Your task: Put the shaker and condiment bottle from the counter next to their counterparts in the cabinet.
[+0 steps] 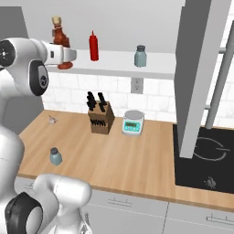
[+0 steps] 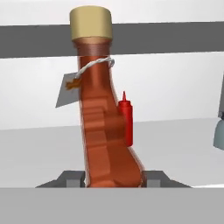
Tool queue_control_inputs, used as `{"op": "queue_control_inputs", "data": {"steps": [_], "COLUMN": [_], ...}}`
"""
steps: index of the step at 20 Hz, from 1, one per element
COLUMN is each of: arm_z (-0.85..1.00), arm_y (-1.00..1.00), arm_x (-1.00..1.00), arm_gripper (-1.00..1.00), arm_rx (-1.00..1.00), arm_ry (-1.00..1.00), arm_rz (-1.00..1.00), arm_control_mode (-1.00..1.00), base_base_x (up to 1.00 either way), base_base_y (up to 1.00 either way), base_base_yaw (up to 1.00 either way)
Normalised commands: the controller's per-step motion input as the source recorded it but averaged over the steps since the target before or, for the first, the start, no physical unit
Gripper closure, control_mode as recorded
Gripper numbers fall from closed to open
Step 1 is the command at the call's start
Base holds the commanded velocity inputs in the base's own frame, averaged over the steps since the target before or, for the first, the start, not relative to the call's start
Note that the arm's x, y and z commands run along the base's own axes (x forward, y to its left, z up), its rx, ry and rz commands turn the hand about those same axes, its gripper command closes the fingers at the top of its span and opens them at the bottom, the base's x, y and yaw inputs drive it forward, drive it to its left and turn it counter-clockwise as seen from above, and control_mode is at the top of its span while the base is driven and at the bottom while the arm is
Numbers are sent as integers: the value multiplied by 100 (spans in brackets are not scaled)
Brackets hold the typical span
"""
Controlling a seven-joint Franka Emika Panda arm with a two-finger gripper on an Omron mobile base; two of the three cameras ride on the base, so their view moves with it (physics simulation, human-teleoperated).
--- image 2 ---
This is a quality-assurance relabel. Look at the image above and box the grey shaker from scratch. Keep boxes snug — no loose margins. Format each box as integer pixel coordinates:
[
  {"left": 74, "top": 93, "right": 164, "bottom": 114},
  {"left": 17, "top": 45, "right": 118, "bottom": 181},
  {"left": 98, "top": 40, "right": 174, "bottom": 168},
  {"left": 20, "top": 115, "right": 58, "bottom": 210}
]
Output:
[{"left": 212, "top": 111, "right": 224, "bottom": 151}]

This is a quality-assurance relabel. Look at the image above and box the red squeeze bottle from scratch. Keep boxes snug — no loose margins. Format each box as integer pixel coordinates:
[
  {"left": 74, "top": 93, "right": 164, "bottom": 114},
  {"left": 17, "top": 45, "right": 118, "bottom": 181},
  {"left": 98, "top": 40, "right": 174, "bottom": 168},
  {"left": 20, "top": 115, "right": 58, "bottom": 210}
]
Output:
[{"left": 117, "top": 90, "right": 135, "bottom": 148}]

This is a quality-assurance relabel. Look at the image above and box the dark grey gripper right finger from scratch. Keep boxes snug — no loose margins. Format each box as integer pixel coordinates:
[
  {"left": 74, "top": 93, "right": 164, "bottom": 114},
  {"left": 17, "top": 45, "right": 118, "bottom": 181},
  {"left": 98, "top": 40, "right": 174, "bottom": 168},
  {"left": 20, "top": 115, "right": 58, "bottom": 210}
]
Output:
[{"left": 141, "top": 170, "right": 193, "bottom": 189}]

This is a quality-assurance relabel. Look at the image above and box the brown condiment bottle with cork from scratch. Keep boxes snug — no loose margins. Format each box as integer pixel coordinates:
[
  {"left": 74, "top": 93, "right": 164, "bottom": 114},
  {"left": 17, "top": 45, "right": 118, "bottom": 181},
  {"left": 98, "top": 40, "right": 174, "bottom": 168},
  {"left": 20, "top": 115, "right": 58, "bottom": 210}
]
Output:
[{"left": 55, "top": 5, "right": 147, "bottom": 189}]

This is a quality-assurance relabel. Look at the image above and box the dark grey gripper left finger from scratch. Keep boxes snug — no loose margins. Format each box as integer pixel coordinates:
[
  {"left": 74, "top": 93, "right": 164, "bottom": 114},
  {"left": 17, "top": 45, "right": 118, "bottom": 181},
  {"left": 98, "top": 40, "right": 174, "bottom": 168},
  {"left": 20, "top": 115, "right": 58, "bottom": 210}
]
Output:
[{"left": 35, "top": 170, "right": 87, "bottom": 189}]

